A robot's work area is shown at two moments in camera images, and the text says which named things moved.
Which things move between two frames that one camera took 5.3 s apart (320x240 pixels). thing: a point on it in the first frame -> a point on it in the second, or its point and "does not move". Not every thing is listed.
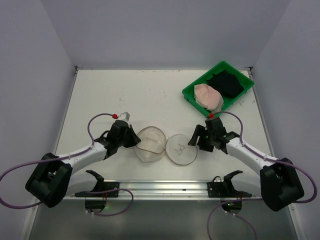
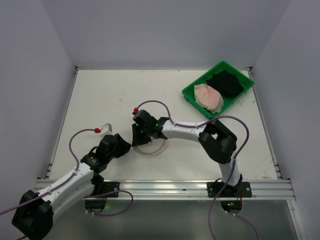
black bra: [228, 84] does not move
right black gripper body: [203, 138] -> [138, 134]
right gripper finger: [196, 133] -> [139, 137]
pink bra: [208, 97] does not move
